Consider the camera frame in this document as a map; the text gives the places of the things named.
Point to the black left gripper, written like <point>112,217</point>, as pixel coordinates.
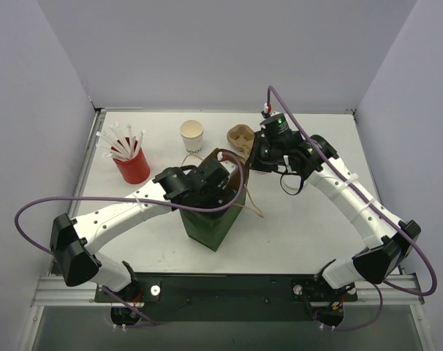
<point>205,195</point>

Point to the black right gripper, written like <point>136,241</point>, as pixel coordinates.
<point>258,161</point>

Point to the green brown paper bag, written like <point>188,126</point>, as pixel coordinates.
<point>210,229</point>

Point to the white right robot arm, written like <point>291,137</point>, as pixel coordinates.
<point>384,234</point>

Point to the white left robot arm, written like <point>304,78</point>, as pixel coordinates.
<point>76,242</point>

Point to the red straw holder cup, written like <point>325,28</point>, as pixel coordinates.
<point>136,170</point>

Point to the white wrapped straws bundle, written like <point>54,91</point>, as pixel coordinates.
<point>122,142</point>

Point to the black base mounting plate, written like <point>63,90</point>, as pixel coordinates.
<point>179,297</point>

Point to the aluminium frame rail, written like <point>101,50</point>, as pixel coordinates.
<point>52,291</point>

